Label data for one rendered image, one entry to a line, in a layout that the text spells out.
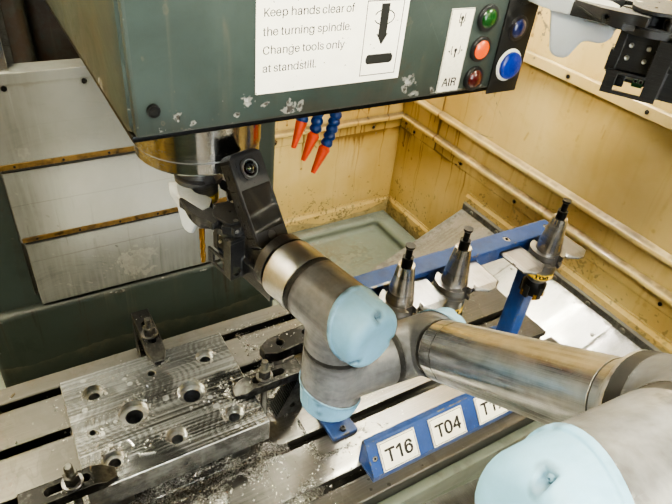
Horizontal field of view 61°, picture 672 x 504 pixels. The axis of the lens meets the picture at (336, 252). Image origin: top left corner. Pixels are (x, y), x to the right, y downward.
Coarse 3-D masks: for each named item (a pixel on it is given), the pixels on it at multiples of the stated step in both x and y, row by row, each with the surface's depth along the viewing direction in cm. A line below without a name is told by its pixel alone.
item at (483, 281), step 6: (474, 264) 99; (474, 270) 98; (480, 270) 98; (486, 270) 98; (474, 276) 96; (480, 276) 96; (486, 276) 97; (492, 276) 97; (474, 282) 95; (480, 282) 95; (486, 282) 95; (492, 282) 96; (474, 288) 94; (480, 288) 94; (486, 288) 94; (492, 288) 95
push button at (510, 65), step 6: (510, 54) 63; (516, 54) 64; (504, 60) 63; (510, 60) 64; (516, 60) 64; (504, 66) 64; (510, 66) 64; (516, 66) 64; (504, 72) 64; (510, 72) 65; (516, 72) 65; (504, 78) 65
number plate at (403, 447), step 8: (408, 432) 102; (384, 440) 100; (392, 440) 100; (400, 440) 101; (408, 440) 101; (416, 440) 102; (384, 448) 99; (392, 448) 100; (400, 448) 101; (408, 448) 101; (416, 448) 102; (384, 456) 99; (392, 456) 100; (400, 456) 100; (408, 456) 101; (416, 456) 102; (384, 464) 99; (392, 464) 100; (400, 464) 100; (384, 472) 99
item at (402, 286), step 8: (400, 264) 84; (400, 272) 84; (408, 272) 84; (392, 280) 86; (400, 280) 85; (408, 280) 84; (392, 288) 86; (400, 288) 85; (408, 288) 85; (392, 296) 86; (400, 296) 86; (408, 296) 86; (392, 304) 87; (400, 304) 86; (408, 304) 87
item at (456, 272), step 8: (456, 248) 89; (456, 256) 89; (464, 256) 89; (448, 264) 91; (456, 264) 90; (464, 264) 90; (448, 272) 91; (456, 272) 90; (464, 272) 90; (448, 280) 92; (456, 280) 91; (464, 280) 91; (456, 288) 92
